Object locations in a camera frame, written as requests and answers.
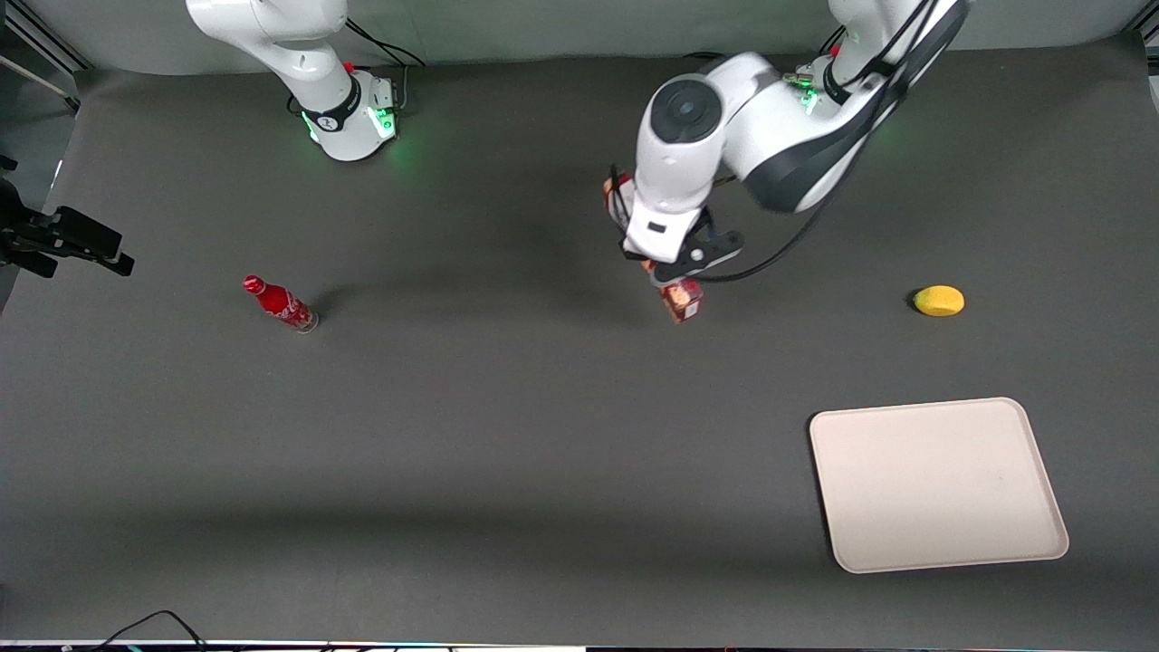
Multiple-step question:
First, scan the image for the red cookie box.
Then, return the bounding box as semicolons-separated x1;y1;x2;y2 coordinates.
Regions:
603;176;705;325

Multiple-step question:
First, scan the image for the cream plastic tray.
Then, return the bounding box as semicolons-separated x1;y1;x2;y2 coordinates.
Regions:
809;397;1070;575

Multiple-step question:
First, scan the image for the yellow lemon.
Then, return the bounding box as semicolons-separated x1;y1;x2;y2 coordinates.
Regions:
912;285;966;318

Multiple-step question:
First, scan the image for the red soda bottle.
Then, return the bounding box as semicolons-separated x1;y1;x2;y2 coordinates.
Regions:
242;274;321;334

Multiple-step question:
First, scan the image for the black left arm wrist cable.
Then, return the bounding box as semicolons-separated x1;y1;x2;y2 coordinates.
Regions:
699;0;943;284

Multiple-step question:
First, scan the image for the black right arm base cable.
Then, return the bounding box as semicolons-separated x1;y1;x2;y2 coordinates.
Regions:
344;18;426;111

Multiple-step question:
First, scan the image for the black camera on clamp mount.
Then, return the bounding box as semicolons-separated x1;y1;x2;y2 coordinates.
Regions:
0;155;136;278

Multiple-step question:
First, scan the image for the thin black floor cable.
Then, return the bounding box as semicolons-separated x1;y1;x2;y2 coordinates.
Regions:
91;609;211;652

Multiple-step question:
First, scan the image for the aluminium frame profile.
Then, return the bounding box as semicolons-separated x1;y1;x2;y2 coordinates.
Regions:
0;0;93;75

